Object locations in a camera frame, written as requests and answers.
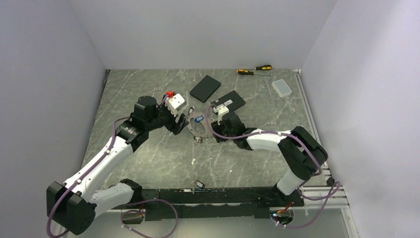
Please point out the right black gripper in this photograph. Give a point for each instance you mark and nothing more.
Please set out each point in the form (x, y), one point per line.
(217, 128)

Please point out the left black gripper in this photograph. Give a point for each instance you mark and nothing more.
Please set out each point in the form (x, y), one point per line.
(175, 127)

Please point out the large metal keyring with keys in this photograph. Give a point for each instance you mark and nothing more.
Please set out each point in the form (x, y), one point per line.
(199, 125)

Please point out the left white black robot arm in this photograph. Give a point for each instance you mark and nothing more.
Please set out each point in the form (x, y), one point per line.
(76, 202)

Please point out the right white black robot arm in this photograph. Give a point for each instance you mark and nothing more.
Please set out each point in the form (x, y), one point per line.
(302, 153)

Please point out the black box with label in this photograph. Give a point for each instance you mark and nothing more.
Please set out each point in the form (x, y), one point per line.
(231, 100)

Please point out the plain black box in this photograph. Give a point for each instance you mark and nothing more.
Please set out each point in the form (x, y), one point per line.
(205, 88)

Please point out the lower orange black screwdriver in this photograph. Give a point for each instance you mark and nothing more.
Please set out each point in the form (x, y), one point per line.
(247, 72)

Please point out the orange black screwdriver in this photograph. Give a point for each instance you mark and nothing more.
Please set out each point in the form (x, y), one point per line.
(247, 72)
(262, 68)

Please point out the small silver wrench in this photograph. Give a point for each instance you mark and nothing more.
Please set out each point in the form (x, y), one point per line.
(266, 81)

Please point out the translucent white plastic case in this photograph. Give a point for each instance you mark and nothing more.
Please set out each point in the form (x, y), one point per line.
(281, 88)

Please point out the upper orange black screwdriver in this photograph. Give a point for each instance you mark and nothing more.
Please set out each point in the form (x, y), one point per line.
(262, 68)

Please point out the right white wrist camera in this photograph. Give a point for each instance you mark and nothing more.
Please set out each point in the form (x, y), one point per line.
(220, 110)

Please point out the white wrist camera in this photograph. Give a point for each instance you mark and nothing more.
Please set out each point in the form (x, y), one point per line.
(220, 110)
(174, 102)

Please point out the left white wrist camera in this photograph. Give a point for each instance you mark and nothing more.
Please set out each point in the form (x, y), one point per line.
(174, 102)

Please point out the black base frame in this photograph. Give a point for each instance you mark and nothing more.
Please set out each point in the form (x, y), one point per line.
(256, 202)

